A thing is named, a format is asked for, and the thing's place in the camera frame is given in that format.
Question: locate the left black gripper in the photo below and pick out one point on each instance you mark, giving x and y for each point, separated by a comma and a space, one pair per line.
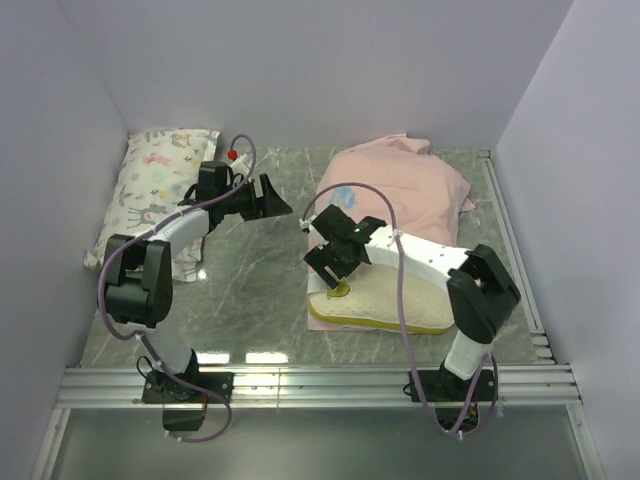
268, 205

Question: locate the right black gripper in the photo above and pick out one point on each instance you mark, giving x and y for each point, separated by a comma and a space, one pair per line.
319, 259

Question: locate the cream yellow-edged pillow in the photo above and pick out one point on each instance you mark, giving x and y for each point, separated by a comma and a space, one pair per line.
371, 303

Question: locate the pink pillowcase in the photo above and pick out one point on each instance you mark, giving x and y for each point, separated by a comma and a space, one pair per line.
397, 176

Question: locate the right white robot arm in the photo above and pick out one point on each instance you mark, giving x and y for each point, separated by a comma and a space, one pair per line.
482, 293

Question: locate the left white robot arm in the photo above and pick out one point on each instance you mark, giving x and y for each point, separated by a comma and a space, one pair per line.
135, 291

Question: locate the white patterned pillow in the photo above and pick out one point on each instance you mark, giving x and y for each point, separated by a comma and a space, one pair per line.
157, 170

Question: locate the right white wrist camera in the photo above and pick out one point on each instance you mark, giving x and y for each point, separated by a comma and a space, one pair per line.
306, 225

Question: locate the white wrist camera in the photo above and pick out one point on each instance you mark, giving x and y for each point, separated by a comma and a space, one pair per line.
306, 225
240, 164

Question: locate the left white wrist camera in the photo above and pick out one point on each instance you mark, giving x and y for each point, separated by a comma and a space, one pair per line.
240, 164

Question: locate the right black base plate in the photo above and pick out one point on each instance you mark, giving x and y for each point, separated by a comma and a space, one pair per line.
441, 386

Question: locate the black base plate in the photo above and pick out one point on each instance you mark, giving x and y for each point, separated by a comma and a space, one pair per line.
213, 387
441, 386

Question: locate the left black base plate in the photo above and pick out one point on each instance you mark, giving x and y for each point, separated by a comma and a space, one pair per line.
213, 387

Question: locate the aluminium mounting rail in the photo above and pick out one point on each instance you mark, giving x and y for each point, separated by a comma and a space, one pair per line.
288, 386

